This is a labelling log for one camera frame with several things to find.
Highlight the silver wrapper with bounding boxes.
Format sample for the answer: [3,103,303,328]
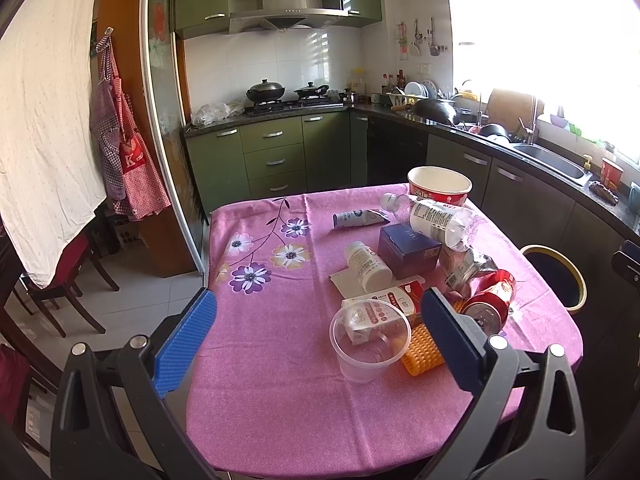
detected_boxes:
[439,247,498,292]

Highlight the green lower cabinets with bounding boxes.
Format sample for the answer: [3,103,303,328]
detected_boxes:
[186,107,639,280]

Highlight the pink floral tablecloth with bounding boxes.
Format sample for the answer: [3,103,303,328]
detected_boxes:
[184,183,586,479]

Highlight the small black pan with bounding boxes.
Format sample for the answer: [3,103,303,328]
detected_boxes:
[295,81,329,100]

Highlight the white paper napkin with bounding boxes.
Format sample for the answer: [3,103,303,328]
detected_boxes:
[330,269,366,299]

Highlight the dark wooden chair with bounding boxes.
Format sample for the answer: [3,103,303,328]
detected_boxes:
[11,232,119,338]

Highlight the plastic bag on counter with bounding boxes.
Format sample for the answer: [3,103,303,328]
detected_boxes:
[191,101,245,128]

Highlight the wooden cutting board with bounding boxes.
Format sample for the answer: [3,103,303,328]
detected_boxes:
[486,89,530,133]

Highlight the red soda can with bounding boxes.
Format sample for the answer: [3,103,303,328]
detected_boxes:
[461,269,516,336]

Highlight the dish rack with plates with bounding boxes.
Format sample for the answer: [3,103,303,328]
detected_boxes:
[386,81,440,107]

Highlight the black wok with lid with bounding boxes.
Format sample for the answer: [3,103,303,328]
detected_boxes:
[246,79,285,104]

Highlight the steel kitchen sink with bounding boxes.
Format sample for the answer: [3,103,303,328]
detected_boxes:
[510,143,591,182]

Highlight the white supplement bottle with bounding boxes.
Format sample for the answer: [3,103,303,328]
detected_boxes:
[344,240,394,292]

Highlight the blue cardboard box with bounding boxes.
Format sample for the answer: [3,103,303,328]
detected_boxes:
[378,223,442,278]

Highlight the yellow rimmed trash bin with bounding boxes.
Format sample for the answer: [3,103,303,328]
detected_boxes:
[521,245,588,315]

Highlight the orange bumpy mat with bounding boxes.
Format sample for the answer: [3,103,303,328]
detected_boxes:
[401,313,445,377]

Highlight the white hanging cloth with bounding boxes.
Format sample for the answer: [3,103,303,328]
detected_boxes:
[1,0,106,288]

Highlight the steel range hood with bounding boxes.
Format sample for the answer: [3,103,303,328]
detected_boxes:
[228,0,348,34]

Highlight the black wok on counter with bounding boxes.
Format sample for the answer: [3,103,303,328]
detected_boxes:
[411,99,460,126]

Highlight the red white carton box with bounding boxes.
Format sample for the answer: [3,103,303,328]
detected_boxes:
[341,278,425,344]

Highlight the white blue tube pouch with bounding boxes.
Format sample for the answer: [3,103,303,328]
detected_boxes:
[332,209,390,229]

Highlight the clear plastic cup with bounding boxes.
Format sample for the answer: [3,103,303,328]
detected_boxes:
[329,308,411,384]

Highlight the red paper noodle bowl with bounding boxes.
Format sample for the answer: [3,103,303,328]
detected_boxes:
[408,166,473,206]

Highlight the red checkered apron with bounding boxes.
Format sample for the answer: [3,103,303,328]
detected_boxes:
[90,27,170,222]

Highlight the steel faucet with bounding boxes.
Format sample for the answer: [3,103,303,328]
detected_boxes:
[518,94,544,145]

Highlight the clear water bottle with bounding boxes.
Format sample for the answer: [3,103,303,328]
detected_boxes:
[381,193,485,252]

